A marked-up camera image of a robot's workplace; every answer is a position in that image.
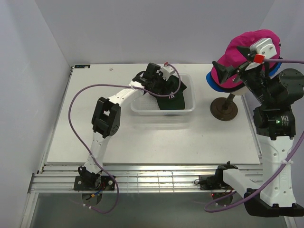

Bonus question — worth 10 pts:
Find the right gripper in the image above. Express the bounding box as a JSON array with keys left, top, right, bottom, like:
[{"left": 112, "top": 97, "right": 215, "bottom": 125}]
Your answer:
[{"left": 212, "top": 44, "right": 272, "bottom": 105}]

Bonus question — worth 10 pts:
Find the magenta baseball cap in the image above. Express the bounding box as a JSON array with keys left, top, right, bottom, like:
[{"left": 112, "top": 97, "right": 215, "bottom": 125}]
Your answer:
[{"left": 206, "top": 29, "right": 281, "bottom": 94}]

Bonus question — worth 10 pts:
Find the dark green baseball cap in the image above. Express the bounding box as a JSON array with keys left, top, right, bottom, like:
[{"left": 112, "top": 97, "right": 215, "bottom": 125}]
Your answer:
[{"left": 154, "top": 75, "right": 187, "bottom": 110}]

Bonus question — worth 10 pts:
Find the blue baseball cap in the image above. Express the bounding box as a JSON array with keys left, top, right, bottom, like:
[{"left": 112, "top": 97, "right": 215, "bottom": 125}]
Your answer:
[{"left": 206, "top": 54, "right": 281, "bottom": 93}]

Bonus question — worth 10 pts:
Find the black baseball cap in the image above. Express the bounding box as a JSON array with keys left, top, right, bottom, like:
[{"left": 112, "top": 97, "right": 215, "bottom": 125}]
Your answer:
[{"left": 206, "top": 50, "right": 248, "bottom": 95}]

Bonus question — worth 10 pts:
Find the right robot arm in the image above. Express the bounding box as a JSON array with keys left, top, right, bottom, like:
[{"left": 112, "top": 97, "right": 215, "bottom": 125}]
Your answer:
[{"left": 195, "top": 44, "right": 304, "bottom": 218}]

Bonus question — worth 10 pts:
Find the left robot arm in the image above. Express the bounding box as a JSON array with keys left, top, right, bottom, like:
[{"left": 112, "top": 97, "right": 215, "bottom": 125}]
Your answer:
[{"left": 78, "top": 63, "right": 181, "bottom": 190}]

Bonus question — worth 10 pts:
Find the clear plastic bin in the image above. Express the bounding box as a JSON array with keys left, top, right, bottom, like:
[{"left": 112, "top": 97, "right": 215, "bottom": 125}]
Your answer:
[{"left": 131, "top": 74, "right": 196, "bottom": 115}]

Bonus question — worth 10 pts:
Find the brown round stand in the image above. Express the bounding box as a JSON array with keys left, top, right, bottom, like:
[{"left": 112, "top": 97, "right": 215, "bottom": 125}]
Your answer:
[{"left": 210, "top": 94, "right": 238, "bottom": 121}]

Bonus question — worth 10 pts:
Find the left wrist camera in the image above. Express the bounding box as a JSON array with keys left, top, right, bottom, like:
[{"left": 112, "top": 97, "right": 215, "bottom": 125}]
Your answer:
[{"left": 161, "top": 62, "right": 176, "bottom": 81}]

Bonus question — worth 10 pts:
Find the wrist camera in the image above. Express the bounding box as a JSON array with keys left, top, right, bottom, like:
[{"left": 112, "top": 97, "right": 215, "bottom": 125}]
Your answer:
[
  {"left": 161, "top": 62, "right": 176, "bottom": 81},
  {"left": 249, "top": 38, "right": 277, "bottom": 64}
]

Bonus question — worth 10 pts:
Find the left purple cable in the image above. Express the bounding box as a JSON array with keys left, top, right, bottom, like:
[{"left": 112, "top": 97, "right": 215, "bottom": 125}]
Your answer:
[{"left": 68, "top": 63, "right": 182, "bottom": 214}]

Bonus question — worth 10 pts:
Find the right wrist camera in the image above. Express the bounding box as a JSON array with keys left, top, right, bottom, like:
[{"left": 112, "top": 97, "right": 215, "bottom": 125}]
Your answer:
[{"left": 249, "top": 38, "right": 277, "bottom": 64}]

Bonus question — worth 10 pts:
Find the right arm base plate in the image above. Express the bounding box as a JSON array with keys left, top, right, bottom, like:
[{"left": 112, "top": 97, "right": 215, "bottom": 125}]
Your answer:
[{"left": 194, "top": 175, "right": 233, "bottom": 190}]

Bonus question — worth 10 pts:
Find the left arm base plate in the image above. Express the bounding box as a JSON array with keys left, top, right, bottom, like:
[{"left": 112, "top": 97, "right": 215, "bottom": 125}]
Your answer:
[{"left": 73, "top": 176, "right": 115, "bottom": 191}]

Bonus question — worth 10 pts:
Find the aluminium rail frame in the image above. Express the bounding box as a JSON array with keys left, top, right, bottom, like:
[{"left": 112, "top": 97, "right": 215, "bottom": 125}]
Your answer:
[{"left": 20, "top": 64, "right": 297, "bottom": 228}]

